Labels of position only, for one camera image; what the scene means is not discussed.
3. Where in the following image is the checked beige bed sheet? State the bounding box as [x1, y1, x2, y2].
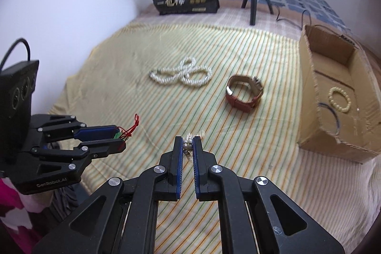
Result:
[132, 0, 301, 40]

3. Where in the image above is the black power cable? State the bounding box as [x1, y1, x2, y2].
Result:
[273, 5, 358, 48]

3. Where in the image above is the blue thin bangle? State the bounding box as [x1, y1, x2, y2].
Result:
[318, 102, 341, 136]

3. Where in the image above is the small white pearl bracelet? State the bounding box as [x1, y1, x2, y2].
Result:
[181, 131, 206, 164]

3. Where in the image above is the open cardboard box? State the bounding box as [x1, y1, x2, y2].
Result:
[298, 25, 380, 163]

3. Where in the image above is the cream bead bracelet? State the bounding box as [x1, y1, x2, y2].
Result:
[327, 86, 352, 114]

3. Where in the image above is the brown leather wrist watch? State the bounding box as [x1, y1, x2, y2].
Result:
[225, 75, 263, 114]

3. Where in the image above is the twisted white pearl necklace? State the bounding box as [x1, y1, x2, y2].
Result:
[148, 55, 213, 88]

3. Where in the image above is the green pendant red cord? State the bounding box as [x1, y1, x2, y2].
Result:
[114, 113, 141, 143]

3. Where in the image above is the yellow striped cloth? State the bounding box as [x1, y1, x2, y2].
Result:
[51, 23, 380, 253]

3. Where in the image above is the pink left sleeve forearm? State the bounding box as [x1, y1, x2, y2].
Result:
[1, 180, 40, 253]

